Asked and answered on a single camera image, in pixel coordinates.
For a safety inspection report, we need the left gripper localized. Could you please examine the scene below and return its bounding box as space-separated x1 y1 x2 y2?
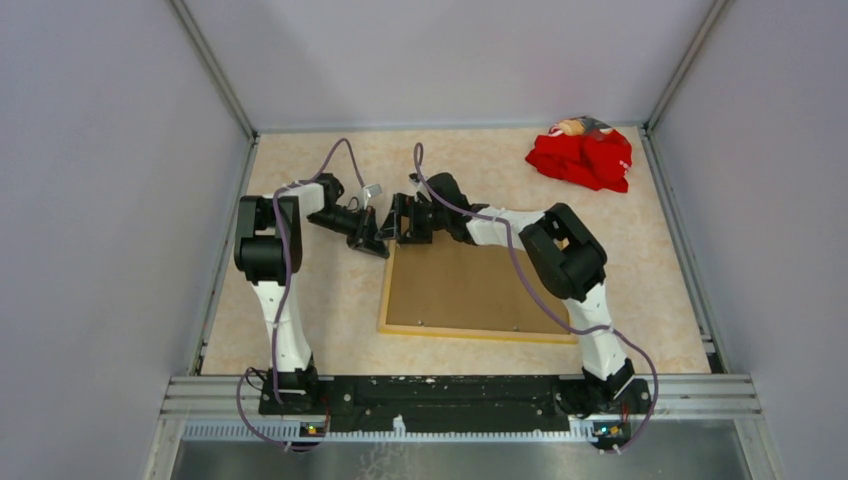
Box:
307 205 389 258

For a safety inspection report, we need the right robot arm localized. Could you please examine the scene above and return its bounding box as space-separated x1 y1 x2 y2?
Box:
376 173 634 412

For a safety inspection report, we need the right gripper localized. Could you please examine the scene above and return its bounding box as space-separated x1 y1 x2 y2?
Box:
375 195 449 247

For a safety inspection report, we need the red cloth doll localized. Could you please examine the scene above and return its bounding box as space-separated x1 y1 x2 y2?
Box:
525 116 633 193

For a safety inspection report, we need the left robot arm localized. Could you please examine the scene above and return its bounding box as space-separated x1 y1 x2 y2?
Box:
234 173 390 414

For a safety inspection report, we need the brown backing board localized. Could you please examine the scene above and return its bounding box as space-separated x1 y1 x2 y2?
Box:
385 228 571 335

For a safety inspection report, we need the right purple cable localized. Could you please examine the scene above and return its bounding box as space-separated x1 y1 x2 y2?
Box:
412 142 660 453

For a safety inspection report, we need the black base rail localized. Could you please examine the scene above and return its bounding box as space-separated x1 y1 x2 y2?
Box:
258 375 651 433

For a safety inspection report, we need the yellow wooden picture frame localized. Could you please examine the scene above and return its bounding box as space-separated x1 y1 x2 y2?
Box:
377 210 580 346

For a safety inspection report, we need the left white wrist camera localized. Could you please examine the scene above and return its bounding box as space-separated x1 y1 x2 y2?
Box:
357 184 382 209

